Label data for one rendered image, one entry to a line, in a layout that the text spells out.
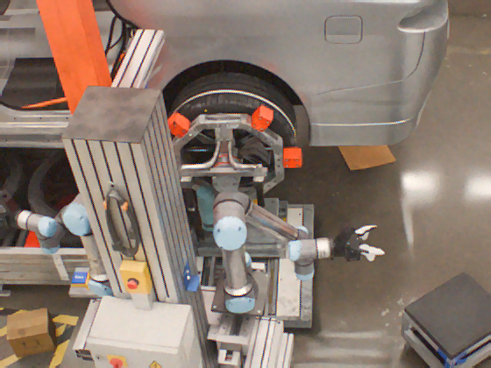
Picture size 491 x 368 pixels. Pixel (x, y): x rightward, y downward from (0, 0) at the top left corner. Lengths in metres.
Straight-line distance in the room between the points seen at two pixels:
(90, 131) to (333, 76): 1.69
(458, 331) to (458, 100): 2.13
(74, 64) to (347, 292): 2.03
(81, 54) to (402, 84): 1.54
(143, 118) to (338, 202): 2.61
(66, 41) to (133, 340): 1.19
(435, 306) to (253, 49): 1.51
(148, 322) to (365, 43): 1.64
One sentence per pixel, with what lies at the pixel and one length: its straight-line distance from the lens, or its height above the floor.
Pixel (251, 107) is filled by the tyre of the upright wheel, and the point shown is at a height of 1.14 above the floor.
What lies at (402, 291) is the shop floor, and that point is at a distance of 4.44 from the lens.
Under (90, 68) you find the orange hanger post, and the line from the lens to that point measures 3.25.
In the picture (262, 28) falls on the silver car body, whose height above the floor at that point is 1.49.
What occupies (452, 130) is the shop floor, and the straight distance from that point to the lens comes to 5.36.
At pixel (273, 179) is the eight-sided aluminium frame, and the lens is 3.97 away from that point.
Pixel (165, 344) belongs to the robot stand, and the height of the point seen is 1.23.
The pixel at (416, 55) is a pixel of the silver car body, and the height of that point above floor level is 1.30.
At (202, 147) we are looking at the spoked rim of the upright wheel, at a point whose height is 0.86.
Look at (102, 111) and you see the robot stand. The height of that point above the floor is 2.03.
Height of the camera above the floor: 3.57
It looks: 45 degrees down
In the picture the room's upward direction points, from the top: 7 degrees counter-clockwise
